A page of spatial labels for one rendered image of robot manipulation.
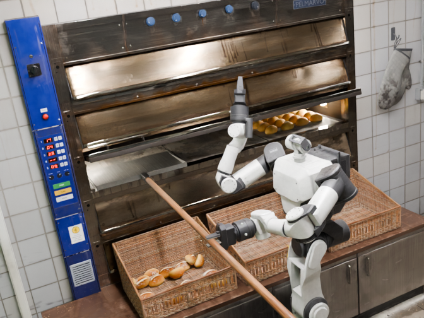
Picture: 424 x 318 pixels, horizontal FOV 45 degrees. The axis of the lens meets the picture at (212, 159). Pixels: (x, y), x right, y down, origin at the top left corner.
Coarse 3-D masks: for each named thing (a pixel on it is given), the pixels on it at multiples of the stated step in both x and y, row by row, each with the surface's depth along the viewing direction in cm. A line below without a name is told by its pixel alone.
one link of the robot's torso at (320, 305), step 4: (316, 304) 250; (320, 304) 249; (324, 304) 250; (312, 308) 249; (316, 308) 249; (320, 308) 249; (324, 308) 250; (328, 308) 252; (296, 312) 267; (312, 312) 248; (316, 312) 248; (320, 312) 249; (324, 312) 250; (328, 312) 253; (296, 316) 265; (300, 316) 264; (312, 316) 249; (316, 316) 249; (320, 316) 250; (324, 316) 251
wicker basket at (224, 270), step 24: (144, 240) 304; (168, 240) 310; (192, 240) 316; (120, 264) 289; (144, 264) 304; (168, 264) 310; (216, 264) 306; (144, 288) 296; (168, 288) 293; (192, 288) 273; (216, 288) 280; (144, 312) 263; (168, 312) 270
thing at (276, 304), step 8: (152, 184) 279; (160, 192) 267; (168, 200) 257; (176, 208) 247; (184, 216) 238; (192, 224) 229; (200, 232) 222; (208, 240) 214; (216, 248) 207; (224, 256) 201; (232, 264) 195; (240, 264) 193; (240, 272) 189; (248, 272) 188; (248, 280) 184; (256, 280) 182; (256, 288) 179; (264, 288) 177; (264, 296) 174; (272, 296) 172; (272, 304) 169; (280, 304) 168; (280, 312) 165; (288, 312) 163
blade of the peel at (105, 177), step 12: (144, 156) 333; (156, 156) 330; (168, 156) 327; (108, 168) 319; (120, 168) 317; (132, 168) 314; (144, 168) 312; (156, 168) 309; (168, 168) 303; (96, 180) 302; (108, 180) 300; (120, 180) 292; (132, 180) 295
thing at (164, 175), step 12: (300, 132) 343; (312, 132) 342; (324, 132) 346; (264, 144) 328; (216, 156) 318; (240, 156) 322; (180, 168) 306; (192, 168) 310; (156, 180) 302; (96, 192) 288; (108, 192) 291
